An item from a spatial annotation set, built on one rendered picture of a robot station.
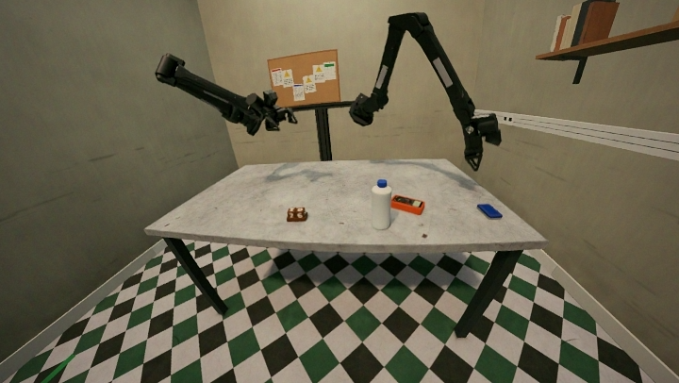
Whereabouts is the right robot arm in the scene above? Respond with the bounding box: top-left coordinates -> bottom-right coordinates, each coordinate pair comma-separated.
155,54 -> 281,133

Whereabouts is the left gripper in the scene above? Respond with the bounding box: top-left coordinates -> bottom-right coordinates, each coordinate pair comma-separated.
464,135 -> 483,173

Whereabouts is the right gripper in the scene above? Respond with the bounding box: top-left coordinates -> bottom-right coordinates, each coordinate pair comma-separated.
263,108 -> 297,132

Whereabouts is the white bottle with blue cap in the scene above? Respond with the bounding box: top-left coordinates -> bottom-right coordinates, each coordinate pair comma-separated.
372,179 -> 392,230

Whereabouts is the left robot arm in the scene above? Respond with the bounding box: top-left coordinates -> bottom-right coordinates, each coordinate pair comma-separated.
353,12 -> 502,150

